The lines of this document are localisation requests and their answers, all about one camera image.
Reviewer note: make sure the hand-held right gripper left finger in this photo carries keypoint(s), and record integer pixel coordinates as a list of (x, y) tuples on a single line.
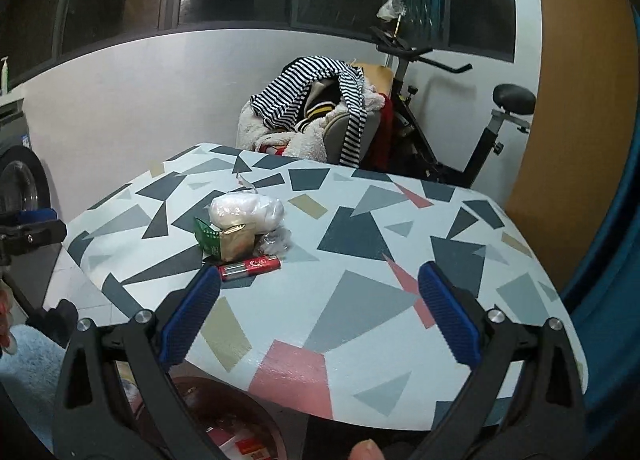
[(192, 315)]

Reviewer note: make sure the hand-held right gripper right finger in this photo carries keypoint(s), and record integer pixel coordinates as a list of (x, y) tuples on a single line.
[(447, 312)]

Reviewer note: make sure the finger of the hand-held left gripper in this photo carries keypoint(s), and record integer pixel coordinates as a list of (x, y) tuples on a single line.
[(35, 235), (35, 214)]

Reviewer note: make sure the red battery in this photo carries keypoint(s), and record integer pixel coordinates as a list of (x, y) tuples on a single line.
[(250, 268)]

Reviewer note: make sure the green paper carton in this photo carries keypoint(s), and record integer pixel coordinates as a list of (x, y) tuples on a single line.
[(210, 238)]

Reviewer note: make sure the clear plastic wrapper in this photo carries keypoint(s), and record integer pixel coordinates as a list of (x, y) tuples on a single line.
[(272, 241)]

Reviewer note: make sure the white plastic bag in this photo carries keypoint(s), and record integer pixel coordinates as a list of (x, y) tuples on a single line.
[(245, 210), (390, 9)]

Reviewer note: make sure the red cigarette pack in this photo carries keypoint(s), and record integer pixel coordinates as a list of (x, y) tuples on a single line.
[(250, 447)]

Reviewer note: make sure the person's right hand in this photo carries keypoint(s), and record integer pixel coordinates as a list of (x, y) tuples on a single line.
[(367, 451)]

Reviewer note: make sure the washing machine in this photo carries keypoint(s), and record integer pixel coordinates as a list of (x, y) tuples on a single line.
[(20, 175)]

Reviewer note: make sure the pale fluffy clothing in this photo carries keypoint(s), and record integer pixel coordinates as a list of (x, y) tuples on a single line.
[(30, 380)]

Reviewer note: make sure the geometric patterned table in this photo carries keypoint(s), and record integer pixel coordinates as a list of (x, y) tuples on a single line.
[(360, 300)]

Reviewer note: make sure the white pump bottle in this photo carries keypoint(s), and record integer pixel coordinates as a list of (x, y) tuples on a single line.
[(4, 75)]

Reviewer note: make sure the black exercise bike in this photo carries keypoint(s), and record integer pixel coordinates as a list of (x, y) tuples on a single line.
[(440, 150)]

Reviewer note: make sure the red garment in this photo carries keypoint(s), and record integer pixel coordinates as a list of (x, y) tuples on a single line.
[(384, 135)]

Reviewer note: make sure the white fleece garment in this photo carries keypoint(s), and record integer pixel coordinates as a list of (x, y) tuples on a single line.
[(310, 141)]

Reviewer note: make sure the black white striped shirt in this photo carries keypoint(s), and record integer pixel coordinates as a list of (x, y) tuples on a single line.
[(285, 90)]

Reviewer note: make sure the dark jacket with yellow stripes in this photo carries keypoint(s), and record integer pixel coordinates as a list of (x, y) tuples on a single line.
[(320, 101)]

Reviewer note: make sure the wooden chair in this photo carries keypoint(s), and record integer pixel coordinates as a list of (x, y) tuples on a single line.
[(376, 74)]

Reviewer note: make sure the orange wooden panel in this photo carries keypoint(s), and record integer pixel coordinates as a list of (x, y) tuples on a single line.
[(575, 90)]

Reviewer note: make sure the white plastic bag on pole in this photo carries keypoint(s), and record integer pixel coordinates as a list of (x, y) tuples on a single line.
[(390, 9)]

